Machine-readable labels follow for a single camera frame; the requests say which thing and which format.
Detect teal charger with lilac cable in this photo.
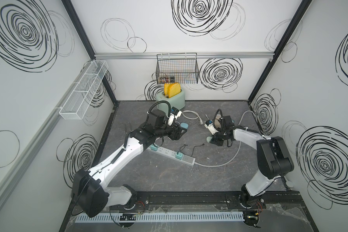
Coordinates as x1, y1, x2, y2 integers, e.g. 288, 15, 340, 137
150, 145, 158, 151

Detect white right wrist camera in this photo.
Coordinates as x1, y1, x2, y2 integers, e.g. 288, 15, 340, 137
204, 119, 218, 135

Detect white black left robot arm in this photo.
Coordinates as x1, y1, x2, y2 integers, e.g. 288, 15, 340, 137
72, 101, 187, 218

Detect yellow toast slices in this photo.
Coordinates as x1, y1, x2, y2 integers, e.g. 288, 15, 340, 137
164, 83, 181, 98

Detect white power strip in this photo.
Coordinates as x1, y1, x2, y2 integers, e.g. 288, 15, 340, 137
147, 147, 195, 166

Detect white slotted cable duct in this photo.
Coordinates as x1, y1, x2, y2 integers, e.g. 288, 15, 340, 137
75, 212, 245, 223

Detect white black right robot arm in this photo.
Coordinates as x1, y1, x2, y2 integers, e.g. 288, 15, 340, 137
205, 109, 294, 208

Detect mint green toaster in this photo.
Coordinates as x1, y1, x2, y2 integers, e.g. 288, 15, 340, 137
156, 90, 185, 110

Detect black usb cable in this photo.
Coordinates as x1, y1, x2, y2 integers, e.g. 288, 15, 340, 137
176, 142, 206, 159

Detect white toaster power cord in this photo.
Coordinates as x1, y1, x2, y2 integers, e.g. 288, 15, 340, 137
181, 110, 205, 125

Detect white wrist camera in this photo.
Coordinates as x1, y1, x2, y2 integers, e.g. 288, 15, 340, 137
204, 119, 218, 135
167, 107, 182, 126

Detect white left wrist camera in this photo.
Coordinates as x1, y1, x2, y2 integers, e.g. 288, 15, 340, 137
167, 107, 182, 126

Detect teal charger with black cable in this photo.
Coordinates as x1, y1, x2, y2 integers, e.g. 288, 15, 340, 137
175, 151, 184, 160

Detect mint green earbud case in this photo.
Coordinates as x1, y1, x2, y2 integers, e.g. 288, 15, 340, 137
206, 136, 212, 143

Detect white wire wall shelf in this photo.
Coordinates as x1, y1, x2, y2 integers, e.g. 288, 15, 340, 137
60, 60, 108, 120

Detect grey power strip cord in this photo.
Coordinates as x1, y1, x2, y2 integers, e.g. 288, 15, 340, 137
193, 110, 285, 172

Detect blue earbud case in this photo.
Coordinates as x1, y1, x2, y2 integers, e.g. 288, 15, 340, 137
180, 122, 189, 130

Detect black wire wall basket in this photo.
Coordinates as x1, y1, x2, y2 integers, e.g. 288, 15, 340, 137
155, 53, 200, 84

